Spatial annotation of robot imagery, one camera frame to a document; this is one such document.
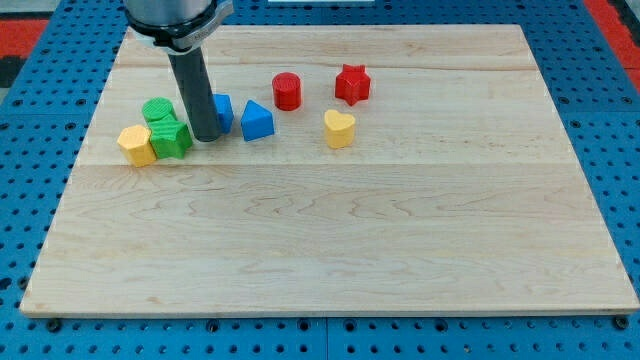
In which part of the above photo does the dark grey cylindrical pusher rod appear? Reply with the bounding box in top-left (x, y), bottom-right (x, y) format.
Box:
top-left (169, 48), bottom-right (222, 142)

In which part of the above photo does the blue triangle block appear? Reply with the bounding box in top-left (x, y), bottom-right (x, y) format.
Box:
top-left (241, 100), bottom-right (275, 141)

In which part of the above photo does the green cylinder block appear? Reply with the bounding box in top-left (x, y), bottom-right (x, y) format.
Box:
top-left (141, 97), bottom-right (177, 123)

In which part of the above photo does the blue cube block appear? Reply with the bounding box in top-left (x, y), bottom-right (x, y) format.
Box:
top-left (213, 94), bottom-right (234, 134)

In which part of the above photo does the green star block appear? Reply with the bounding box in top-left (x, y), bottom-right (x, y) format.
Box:
top-left (149, 119), bottom-right (193, 159)

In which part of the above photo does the yellow hexagon block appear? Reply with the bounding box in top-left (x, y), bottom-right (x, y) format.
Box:
top-left (117, 125), bottom-right (157, 167)

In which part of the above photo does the red cylinder block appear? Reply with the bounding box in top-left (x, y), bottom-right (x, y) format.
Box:
top-left (272, 72), bottom-right (302, 111)

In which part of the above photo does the yellow heart block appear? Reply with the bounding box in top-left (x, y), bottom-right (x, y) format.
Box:
top-left (324, 109), bottom-right (356, 149)

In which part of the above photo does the red star block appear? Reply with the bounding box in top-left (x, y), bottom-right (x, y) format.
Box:
top-left (334, 64), bottom-right (371, 106)

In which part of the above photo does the light wooden board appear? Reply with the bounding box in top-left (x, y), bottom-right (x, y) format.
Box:
top-left (20, 25), bottom-right (639, 319)

